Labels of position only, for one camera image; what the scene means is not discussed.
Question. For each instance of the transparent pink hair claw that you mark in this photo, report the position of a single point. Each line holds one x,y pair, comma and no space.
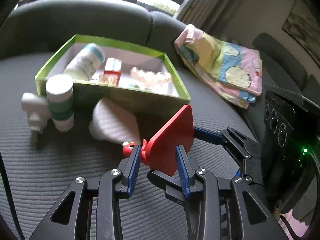
149,78

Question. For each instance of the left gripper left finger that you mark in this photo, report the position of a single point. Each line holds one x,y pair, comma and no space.
70,216

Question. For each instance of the striped curtain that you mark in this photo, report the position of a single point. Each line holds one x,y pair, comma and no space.
203,14

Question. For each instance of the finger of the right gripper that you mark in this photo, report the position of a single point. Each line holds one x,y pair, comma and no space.
215,138
171,186

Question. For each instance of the colourful folded cloth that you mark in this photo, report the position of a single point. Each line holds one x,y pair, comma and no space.
234,72

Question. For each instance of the red plastic scoop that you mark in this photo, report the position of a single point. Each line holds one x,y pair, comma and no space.
159,153

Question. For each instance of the white plug-in device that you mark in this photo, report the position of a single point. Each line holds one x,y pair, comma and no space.
37,111

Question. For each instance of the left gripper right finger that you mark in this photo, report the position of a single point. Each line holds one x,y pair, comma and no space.
231,210

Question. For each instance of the small green-label white bottle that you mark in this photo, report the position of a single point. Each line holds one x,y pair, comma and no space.
59,90

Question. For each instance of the framed wall picture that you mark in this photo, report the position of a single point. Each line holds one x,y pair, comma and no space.
301,25

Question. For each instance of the large white pill bottle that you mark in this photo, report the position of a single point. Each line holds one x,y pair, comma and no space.
84,65

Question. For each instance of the white textured pad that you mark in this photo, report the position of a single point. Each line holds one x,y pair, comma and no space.
112,123

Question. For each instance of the green cardboard box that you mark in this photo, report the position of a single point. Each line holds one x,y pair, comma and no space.
165,99

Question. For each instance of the pink sleeve forearm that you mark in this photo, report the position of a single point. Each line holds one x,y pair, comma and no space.
298,227

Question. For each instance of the black camera box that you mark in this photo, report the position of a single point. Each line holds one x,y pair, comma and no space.
291,129

